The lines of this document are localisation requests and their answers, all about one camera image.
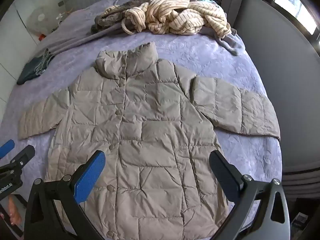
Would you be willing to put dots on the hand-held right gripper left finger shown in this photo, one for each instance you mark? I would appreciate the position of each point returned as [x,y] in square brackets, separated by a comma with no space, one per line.
[90,177]

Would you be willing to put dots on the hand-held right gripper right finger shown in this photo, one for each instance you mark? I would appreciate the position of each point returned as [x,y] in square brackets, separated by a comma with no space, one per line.
[225,177]

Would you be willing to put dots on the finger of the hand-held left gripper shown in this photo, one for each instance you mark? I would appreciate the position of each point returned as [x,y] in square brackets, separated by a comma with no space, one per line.
[23,156]
[7,148]

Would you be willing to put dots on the beige puffer jacket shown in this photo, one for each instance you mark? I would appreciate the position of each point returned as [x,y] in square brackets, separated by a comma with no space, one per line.
[150,135]

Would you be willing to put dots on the person's left hand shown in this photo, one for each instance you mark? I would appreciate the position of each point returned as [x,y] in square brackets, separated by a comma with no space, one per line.
[13,217]

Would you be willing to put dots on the dark blue jeans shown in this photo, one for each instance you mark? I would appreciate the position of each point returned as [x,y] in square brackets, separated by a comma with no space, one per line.
[33,67]

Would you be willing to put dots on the lilac bed cover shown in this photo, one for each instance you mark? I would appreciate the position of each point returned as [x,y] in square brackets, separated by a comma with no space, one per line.
[200,55]

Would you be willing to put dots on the white round fan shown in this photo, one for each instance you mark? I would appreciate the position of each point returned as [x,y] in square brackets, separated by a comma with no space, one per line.
[40,18]

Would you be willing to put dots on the grey cloth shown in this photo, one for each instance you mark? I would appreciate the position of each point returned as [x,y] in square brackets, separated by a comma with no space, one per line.
[227,42]

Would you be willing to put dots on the brown fuzzy garment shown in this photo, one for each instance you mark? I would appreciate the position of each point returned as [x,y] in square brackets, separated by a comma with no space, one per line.
[110,20]

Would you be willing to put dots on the cream striped garment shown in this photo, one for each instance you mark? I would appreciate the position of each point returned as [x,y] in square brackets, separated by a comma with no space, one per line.
[172,12]

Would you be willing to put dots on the teal printed cloth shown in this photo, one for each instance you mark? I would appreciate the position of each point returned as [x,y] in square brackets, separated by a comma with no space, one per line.
[208,0]

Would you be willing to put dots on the window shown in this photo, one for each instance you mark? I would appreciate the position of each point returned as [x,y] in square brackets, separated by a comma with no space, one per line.
[297,7]

